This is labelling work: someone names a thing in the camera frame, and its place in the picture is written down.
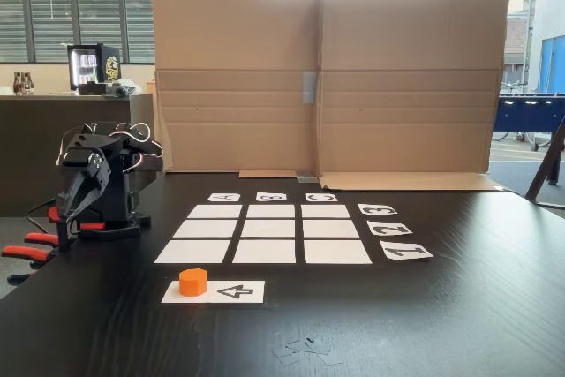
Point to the round orange token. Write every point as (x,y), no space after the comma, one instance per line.
(192,284)

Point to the red black bar clamp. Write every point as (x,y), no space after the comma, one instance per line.
(55,213)

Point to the dark brown counter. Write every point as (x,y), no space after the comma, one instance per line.
(26,152)

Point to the small black box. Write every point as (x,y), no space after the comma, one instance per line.
(92,89)

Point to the black mini fridge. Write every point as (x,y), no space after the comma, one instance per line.
(110,68)

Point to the paper label letter A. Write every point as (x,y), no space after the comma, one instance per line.
(212,197)

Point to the grey window blinds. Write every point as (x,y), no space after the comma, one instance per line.
(53,19)

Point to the brown cardboard panel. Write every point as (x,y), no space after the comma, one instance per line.
(410,41)
(238,41)

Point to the white arrow paper sheet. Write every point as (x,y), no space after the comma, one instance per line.
(257,294)

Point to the grey tape strip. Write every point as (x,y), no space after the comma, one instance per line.
(307,178)
(310,88)

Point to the paper label letter C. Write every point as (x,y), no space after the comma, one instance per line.
(310,197)

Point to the paper label number 3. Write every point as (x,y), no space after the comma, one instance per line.
(364,207)

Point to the paper label number 2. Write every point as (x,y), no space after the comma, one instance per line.
(406,230)

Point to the paper label number 1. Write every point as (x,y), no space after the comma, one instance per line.
(424,255)

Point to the blue foosball table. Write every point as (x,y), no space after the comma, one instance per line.
(529,114)

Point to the dark wooden stand leg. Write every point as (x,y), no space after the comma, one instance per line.
(549,160)

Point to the black tape grid frame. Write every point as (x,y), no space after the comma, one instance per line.
(299,229)

